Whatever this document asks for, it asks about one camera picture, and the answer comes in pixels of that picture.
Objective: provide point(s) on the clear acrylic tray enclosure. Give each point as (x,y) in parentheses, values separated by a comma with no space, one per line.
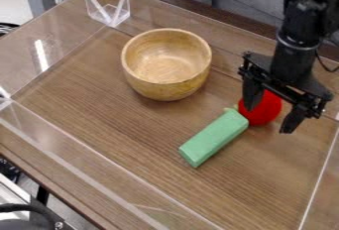
(101,146)

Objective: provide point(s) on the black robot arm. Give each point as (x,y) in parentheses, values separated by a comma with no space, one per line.
(284,73)

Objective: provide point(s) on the red fuzzy ball fruit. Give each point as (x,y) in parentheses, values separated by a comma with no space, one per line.
(264,112)

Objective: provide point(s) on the clear acrylic corner bracket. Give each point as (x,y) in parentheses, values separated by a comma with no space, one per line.
(108,14)

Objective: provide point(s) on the light wooden bowl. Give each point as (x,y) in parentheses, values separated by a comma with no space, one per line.
(165,63)

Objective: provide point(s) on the green rectangular block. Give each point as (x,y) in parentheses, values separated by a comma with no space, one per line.
(208,141)

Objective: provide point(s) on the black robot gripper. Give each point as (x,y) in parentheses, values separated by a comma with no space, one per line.
(304,93)

